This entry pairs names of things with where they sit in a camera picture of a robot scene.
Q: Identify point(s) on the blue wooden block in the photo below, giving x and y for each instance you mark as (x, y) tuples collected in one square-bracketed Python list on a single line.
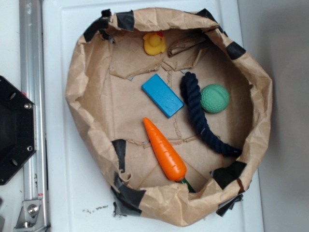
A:
[(162, 95)]

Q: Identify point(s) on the brown paper bag bin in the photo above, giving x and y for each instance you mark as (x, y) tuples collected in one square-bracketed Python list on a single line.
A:
[(104, 94)]

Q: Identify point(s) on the orange plastic toy carrot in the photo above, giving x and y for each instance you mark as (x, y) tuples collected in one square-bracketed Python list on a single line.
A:
[(170, 161)]

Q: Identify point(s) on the green dimpled rubber ball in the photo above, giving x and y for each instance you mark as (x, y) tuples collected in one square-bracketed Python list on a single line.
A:
[(214, 98)]

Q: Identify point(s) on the yellow rubber duck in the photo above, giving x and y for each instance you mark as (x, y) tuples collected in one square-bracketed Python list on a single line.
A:
[(154, 43)]

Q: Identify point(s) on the white plastic tray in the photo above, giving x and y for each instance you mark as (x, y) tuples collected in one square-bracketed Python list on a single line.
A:
[(80, 200)]

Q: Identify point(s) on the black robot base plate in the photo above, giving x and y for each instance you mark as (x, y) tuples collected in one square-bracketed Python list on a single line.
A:
[(17, 135)]

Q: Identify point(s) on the metal corner bracket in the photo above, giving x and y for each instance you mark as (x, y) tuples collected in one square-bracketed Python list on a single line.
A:
[(31, 217)]

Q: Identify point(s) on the aluminium extrusion rail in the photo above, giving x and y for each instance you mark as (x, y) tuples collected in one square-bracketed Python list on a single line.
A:
[(32, 83)]

